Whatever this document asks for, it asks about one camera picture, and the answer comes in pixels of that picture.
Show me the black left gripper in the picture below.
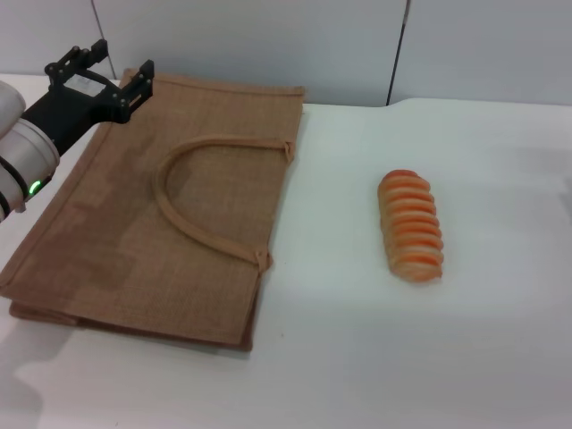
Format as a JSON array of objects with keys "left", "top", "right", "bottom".
[{"left": 21, "top": 38, "right": 156, "bottom": 156}]

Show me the brown jute handbag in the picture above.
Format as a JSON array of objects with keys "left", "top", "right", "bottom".
[{"left": 0, "top": 67, "right": 307, "bottom": 354}]

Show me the orange sliced bread loaf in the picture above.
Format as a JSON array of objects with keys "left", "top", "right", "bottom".
[{"left": 377, "top": 168, "right": 446, "bottom": 285}]

